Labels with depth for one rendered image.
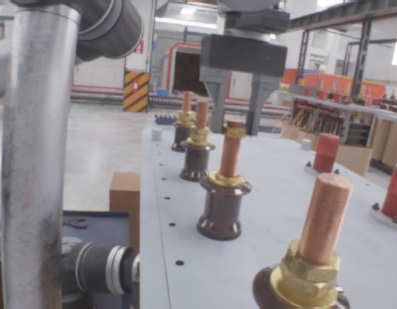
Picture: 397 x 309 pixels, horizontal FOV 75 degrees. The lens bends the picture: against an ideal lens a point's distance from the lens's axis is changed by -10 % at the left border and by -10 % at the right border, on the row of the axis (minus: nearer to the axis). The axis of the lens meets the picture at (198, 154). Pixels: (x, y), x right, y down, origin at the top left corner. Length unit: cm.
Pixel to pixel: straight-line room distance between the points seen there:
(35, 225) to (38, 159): 10
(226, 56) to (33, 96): 29
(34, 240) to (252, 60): 44
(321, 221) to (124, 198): 160
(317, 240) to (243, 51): 30
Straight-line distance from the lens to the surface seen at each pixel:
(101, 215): 156
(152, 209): 60
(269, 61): 47
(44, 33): 47
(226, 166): 48
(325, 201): 24
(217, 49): 44
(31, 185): 47
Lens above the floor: 164
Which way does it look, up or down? 16 degrees down
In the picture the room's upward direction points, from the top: 7 degrees clockwise
